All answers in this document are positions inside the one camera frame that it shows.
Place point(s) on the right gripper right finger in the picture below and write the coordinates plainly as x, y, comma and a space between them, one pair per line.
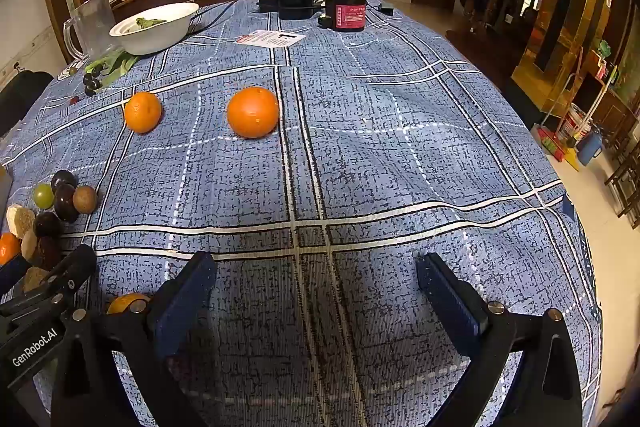
545, 389

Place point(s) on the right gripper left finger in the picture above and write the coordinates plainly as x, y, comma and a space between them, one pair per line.
88, 390

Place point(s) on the dark plum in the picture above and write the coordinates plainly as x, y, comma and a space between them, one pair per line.
46, 224
63, 177
64, 203

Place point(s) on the green grape fruit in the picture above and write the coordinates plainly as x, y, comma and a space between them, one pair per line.
43, 196

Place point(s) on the brown kiwi fruit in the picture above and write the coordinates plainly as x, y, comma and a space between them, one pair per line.
85, 199

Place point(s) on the small orange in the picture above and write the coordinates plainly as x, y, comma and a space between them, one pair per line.
143, 112

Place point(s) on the large orange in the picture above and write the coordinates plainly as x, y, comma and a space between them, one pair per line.
253, 112

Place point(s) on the red date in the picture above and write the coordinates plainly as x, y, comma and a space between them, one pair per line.
47, 254

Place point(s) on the green jujube fruit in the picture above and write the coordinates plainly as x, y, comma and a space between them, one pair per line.
122, 303

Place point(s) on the black sofa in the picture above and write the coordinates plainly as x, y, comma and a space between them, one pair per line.
18, 96

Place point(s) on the green leafy vegetable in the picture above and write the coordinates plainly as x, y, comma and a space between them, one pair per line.
107, 69

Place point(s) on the white bowl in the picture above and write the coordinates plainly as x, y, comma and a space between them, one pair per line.
156, 29

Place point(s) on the glass beer mug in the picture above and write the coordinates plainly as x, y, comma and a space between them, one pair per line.
86, 33

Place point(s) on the blue plaid tablecloth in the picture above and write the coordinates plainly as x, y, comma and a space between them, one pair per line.
389, 145

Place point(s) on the white red paper card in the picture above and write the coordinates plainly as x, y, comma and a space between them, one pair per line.
270, 39

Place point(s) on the black charger device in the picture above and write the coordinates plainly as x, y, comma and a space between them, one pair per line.
290, 9

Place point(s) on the red black jar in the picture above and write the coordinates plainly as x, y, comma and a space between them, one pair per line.
344, 15

